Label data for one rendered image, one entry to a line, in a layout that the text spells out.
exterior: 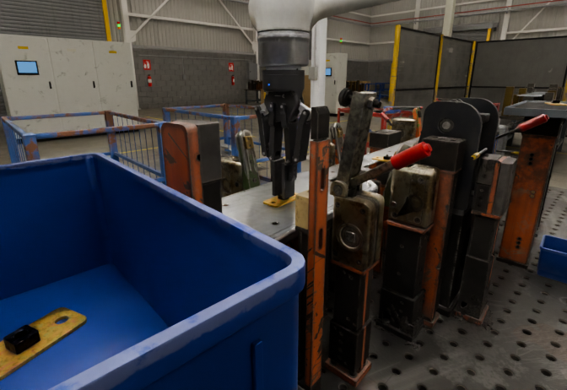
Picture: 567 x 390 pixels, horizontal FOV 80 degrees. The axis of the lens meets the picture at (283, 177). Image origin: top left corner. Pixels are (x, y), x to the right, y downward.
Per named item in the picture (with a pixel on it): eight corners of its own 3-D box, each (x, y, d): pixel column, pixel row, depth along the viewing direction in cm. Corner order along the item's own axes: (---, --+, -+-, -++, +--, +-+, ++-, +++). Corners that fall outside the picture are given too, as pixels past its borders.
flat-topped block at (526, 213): (501, 248, 110) (530, 108, 98) (531, 257, 105) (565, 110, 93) (495, 260, 103) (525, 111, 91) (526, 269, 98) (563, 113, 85)
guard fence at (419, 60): (457, 132, 791) (471, 41, 735) (464, 133, 782) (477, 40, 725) (380, 155, 561) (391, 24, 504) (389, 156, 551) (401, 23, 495)
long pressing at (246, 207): (429, 132, 160) (429, 128, 159) (482, 138, 145) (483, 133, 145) (157, 222, 60) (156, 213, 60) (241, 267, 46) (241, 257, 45)
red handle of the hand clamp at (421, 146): (346, 178, 58) (431, 138, 48) (352, 190, 58) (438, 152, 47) (332, 184, 55) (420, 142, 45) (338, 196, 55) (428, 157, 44)
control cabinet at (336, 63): (315, 115, 1173) (318, 39, 1104) (326, 114, 1209) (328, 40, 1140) (335, 116, 1119) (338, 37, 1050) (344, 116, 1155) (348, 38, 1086)
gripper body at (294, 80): (315, 68, 60) (314, 121, 62) (279, 69, 65) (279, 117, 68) (288, 67, 54) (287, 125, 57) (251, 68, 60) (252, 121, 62)
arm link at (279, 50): (281, 38, 64) (281, 70, 66) (245, 33, 58) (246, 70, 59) (320, 34, 59) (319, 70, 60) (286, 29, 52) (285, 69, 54)
